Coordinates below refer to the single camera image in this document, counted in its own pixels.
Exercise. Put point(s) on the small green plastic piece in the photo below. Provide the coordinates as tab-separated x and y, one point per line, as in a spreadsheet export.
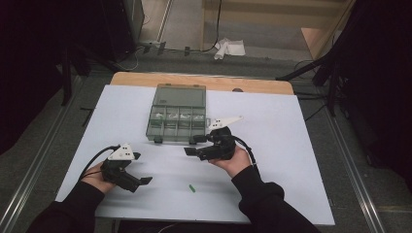
192	188

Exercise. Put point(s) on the person's left hand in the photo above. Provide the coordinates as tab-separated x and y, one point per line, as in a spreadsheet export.
94	178

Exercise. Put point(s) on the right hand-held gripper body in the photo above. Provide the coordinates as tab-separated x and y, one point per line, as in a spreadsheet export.
223	147

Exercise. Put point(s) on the translucent grey compartment box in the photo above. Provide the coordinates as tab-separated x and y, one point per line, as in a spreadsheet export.
179	97

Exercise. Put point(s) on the person's right hand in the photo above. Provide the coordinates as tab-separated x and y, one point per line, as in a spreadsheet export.
238	163

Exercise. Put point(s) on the crumpled white paper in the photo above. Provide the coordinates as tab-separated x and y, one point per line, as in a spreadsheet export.
230	48

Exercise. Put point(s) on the black cabinet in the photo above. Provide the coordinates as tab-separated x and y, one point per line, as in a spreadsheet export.
123	26

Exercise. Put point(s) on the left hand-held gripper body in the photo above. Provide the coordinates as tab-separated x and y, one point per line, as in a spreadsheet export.
116	174

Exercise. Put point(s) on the metal floor rail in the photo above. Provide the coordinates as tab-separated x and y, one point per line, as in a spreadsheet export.
356	181
35	165

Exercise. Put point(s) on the clear plastic packet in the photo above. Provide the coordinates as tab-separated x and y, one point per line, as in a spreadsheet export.
158	115
198	117
172	115
185	116

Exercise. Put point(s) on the white board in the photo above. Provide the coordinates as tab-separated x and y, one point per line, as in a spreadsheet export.
285	129

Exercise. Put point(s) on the wooden table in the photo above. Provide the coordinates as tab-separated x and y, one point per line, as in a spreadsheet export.
136	79

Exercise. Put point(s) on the black metal stand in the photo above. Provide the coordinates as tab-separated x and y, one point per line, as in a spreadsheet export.
67	81
330	84

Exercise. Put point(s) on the light wooden frame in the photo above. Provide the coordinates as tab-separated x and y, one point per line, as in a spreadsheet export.
275	13

